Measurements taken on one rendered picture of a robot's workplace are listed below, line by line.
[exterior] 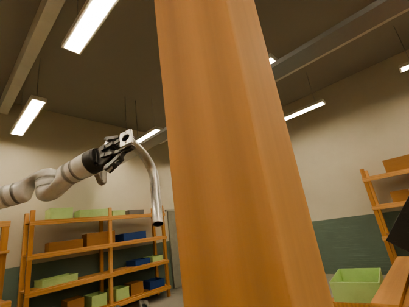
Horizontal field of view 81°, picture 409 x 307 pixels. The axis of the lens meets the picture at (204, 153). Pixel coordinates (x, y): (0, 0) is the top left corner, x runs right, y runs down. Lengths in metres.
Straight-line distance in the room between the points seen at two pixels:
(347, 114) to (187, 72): 6.86
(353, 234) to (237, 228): 6.67
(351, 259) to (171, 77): 6.81
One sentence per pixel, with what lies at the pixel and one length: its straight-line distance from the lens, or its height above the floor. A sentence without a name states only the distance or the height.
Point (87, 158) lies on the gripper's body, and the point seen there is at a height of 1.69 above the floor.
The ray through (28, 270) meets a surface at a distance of 5.48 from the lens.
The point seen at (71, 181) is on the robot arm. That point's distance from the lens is 0.85.
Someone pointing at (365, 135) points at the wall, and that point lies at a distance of 6.86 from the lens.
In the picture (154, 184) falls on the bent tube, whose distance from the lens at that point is 0.76.
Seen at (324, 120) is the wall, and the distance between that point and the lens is 7.17.
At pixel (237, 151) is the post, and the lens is 0.18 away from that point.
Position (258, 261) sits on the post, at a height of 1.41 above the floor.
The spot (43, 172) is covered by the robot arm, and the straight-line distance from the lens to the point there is 0.92.
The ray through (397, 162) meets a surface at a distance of 6.17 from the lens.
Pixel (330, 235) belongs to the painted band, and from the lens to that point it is 6.97.
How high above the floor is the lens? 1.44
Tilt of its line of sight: 17 degrees up
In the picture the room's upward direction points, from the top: 8 degrees counter-clockwise
